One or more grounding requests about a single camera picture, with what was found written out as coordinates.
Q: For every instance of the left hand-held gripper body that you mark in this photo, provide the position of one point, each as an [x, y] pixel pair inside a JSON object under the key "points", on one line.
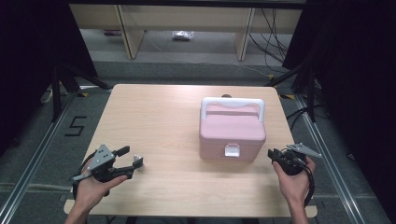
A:
{"points": [[101, 157]]}

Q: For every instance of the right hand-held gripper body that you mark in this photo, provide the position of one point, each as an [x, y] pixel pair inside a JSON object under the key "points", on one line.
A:
{"points": [[291, 163]]}

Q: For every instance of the pink storage box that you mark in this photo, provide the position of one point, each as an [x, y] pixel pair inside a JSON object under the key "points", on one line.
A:
{"points": [[232, 127]]}

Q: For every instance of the person's right hand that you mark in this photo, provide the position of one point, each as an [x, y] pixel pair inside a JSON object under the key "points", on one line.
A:
{"points": [[294, 186]]}

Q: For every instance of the person's left hand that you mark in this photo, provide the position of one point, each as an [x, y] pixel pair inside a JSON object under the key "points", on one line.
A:
{"points": [[90, 193]]}

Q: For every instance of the black metal stand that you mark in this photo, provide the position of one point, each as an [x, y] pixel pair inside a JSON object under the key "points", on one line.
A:
{"points": [[56, 93], [311, 93]]}

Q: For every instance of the black curtain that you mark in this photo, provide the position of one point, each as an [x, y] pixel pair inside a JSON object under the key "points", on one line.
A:
{"points": [[358, 77], [31, 62]]}

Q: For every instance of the small dark reddish object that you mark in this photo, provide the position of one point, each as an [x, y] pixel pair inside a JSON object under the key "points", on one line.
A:
{"points": [[112, 32]]}

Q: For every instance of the clear plastic bag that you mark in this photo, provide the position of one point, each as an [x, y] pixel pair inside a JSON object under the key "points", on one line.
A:
{"points": [[183, 35]]}

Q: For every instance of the beige wooden desk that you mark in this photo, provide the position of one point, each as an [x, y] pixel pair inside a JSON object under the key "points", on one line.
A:
{"points": [[186, 18]]}

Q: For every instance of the aluminium floor rail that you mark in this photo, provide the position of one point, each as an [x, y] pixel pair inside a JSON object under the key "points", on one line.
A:
{"points": [[330, 161], [37, 155]]}

